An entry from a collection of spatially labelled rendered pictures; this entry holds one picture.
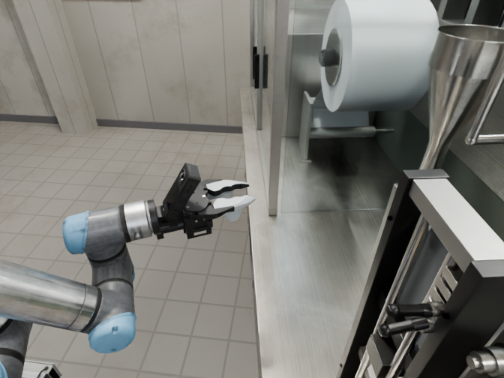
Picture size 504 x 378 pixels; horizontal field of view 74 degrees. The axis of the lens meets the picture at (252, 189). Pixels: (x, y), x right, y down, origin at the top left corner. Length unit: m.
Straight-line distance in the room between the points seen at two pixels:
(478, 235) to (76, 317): 0.56
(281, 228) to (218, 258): 1.16
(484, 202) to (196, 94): 2.90
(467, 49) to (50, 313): 0.79
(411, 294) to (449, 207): 0.17
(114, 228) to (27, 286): 0.16
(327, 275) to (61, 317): 0.67
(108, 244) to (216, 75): 2.86
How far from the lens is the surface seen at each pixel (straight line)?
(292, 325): 0.90
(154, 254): 2.33
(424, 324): 0.41
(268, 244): 1.06
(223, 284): 2.09
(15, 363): 0.87
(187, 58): 3.44
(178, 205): 0.65
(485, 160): 1.08
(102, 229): 0.67
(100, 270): 0.72
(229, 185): 0.71
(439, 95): 0.75
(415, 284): 0.51
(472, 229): 0.39
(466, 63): 0.71
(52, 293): 0.61
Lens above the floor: 1.66
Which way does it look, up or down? 37 degrees down
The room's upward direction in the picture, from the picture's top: straight up
